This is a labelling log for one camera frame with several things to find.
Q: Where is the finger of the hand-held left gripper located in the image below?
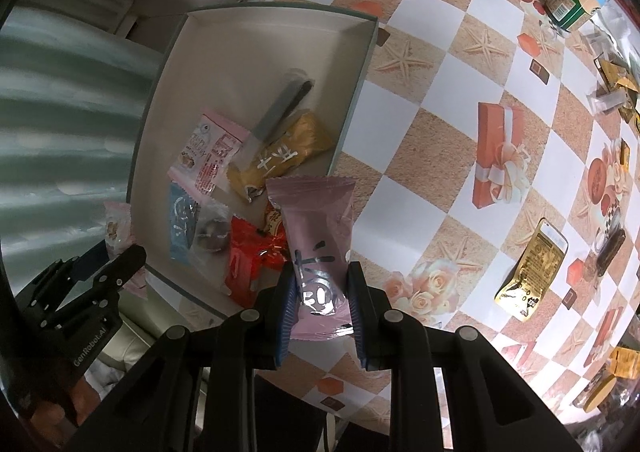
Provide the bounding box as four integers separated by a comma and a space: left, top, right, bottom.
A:
89, 246, 148, 314
49, 241, 111, 284

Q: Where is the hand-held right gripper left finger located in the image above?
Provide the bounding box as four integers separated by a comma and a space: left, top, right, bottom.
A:
65, 265, 297, 452

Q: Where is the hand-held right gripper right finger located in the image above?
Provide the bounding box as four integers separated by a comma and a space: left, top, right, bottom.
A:
348, 262, 583, 452

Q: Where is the pink white snack packet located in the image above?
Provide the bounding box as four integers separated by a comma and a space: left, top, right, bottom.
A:
102, 199, 148, 295
167, 112, 251, 195

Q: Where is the mauve snack packet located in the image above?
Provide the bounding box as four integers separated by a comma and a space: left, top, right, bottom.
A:
265, 175, 357, 342

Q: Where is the yellow snack packet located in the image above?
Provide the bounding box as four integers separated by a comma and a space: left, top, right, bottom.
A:
227, 110, 336, 205

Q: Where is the grey long snack packet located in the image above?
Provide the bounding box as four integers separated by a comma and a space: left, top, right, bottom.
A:
235, 77, 316, 173

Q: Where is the white cardboard box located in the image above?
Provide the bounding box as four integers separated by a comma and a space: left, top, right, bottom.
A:
125, 2, 379, 323

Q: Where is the person's left hand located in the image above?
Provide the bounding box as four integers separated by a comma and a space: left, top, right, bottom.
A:
27, 379, 103, 443

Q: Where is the beige cushion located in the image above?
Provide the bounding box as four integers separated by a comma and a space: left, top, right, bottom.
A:
85, 299, 166, 400

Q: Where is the large red snack packet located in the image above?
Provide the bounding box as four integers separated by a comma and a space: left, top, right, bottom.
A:
224, 216, 292, 309

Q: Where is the blue snack packet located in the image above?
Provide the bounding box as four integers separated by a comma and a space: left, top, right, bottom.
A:
167, 182, 201, 265

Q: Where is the clear packet with brown snack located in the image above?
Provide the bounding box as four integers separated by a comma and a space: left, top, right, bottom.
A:
192, 205, 233, 260

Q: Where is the green striped cloth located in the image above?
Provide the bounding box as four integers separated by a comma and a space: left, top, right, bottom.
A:
0, 7, 166, 293

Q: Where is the gold foil snack packet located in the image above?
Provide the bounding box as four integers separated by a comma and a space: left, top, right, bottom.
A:
494, 217, 570, 322

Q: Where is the dark brown snack packet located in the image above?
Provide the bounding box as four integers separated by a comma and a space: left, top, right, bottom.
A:
595, 227, 627, 278

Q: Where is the yellow snack box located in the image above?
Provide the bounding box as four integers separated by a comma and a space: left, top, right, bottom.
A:
582, 347, 640, 413

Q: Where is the pile of yellow candy packets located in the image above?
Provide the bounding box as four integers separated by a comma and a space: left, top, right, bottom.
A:
592, 57, 640, 133

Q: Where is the clear plastic bag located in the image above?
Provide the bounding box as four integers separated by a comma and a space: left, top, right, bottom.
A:
595, 7, 640, 63

